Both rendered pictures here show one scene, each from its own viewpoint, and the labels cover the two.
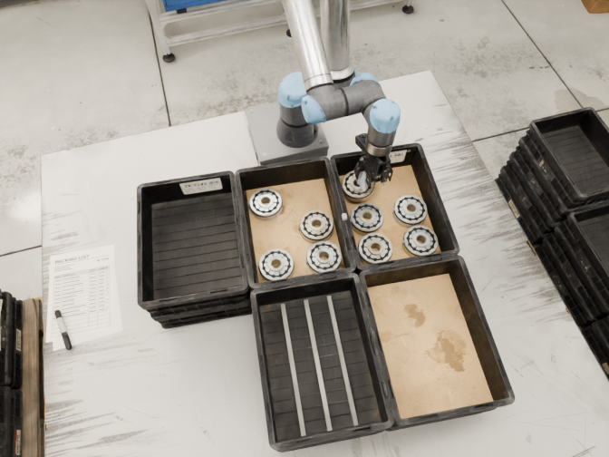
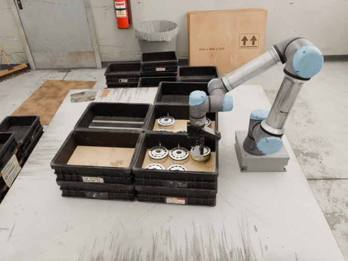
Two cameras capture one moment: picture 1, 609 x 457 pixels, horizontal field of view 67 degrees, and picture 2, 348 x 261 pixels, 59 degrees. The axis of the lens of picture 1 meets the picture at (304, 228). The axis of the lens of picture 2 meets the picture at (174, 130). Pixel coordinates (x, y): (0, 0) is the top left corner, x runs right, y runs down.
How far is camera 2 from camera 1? 1.73 m
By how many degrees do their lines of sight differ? 66
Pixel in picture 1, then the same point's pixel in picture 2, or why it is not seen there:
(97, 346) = not seen: hidden behind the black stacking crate
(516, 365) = (70, 221)
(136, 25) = not seen: outside the picture
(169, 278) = (176, 99)
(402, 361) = (99, 153)
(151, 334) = not seen: hidden behind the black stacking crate
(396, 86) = (320, 231)
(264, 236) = (185, 123)
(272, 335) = (135, 119)
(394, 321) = (118, 155)
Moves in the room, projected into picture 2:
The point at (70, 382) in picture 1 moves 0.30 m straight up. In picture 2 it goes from (154, 91) to (151, 56)
